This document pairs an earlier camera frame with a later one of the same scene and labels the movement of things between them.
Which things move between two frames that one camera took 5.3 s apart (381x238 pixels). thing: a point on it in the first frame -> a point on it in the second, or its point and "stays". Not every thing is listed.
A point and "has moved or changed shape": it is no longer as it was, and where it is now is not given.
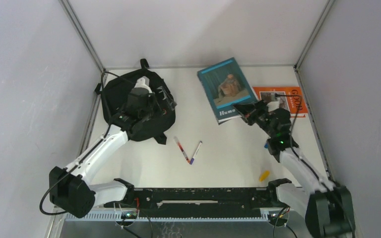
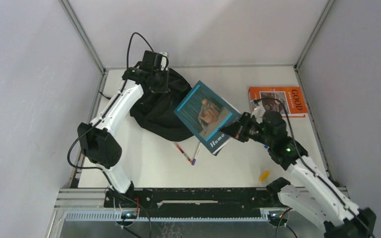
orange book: (290, 98) stays
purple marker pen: (192, 159) stays
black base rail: (243, 198) stays
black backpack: (113, 91) has moved or changed shape
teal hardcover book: (225, 87) -> (202, 113)
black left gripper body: (150, 112) -> (161, 81)
